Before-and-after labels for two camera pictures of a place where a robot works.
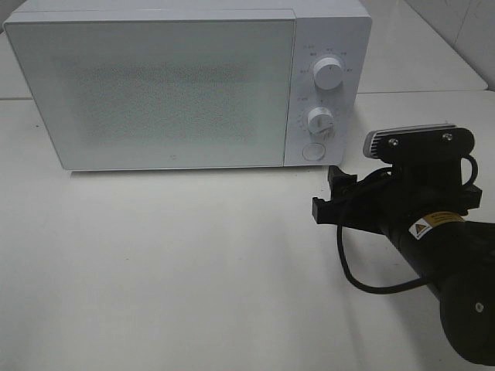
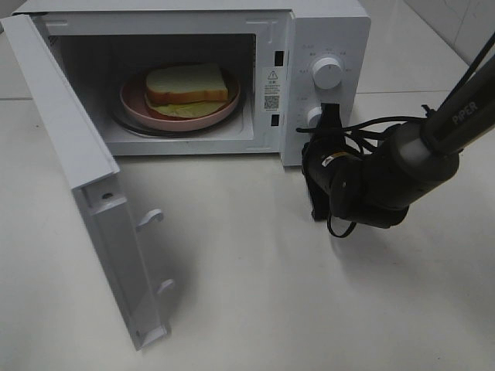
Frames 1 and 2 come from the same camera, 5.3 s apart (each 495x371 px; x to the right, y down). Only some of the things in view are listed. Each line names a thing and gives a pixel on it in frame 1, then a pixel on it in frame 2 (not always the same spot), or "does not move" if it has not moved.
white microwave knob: (329, 73) does not move
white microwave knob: (319, 120) does not move
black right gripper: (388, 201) -> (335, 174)
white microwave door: (128, 90) -> (79, 152)
